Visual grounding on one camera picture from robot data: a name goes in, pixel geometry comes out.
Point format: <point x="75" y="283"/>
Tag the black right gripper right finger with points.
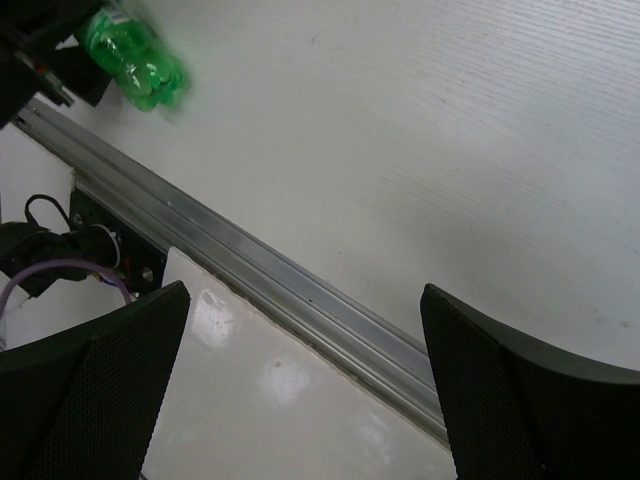
<point x="516" y="407"/>

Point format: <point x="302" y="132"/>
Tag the green plastic soda bottle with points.
<point x="124" y="46"/>

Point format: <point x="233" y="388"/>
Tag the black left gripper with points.
<point x="30" y="64"/>

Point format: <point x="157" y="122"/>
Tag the aluminium front frame rail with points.
<point x="392" y="365"/>

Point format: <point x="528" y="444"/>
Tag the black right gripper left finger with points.
<point x="83" y="403"/>

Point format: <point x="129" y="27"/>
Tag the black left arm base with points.
<point x="93" y="234"/>

